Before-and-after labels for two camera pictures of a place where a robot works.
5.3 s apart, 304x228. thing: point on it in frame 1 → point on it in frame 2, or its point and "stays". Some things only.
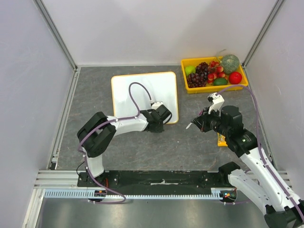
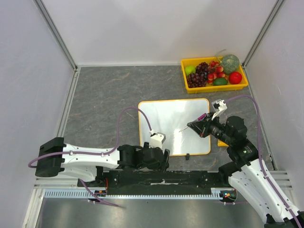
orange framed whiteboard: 162,87 → 170,116
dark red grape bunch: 202,68 stays
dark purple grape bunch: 194,80 stays
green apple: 190,70 stays
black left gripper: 159,130 → 161,166
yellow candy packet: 221,140 stays
